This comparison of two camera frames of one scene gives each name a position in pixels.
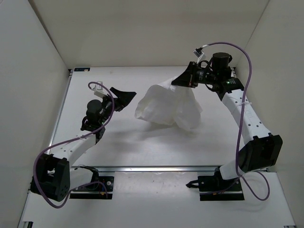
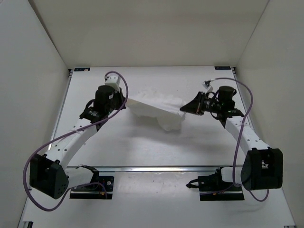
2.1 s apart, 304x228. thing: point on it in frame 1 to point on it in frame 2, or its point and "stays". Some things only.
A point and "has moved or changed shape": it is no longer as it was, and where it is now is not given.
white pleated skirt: x=166 y=103 has moved or changed shape
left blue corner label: x=81 y=69 stays
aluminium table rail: x=152 y=168 stays
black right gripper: x=184 y=80 to x=194 y=106
